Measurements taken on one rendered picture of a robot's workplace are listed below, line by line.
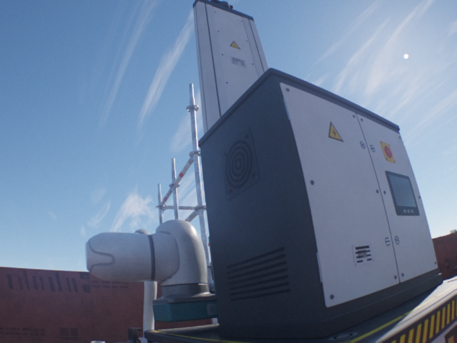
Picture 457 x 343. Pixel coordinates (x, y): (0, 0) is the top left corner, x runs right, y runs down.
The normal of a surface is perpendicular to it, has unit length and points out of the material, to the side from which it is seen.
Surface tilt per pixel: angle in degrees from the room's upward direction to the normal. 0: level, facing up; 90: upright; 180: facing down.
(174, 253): 89
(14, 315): 90
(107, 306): 90
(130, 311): 90
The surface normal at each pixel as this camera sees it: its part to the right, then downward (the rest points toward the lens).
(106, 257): 0.12, -0.22
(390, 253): 0.50, -0.39
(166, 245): 0.26, -0.55
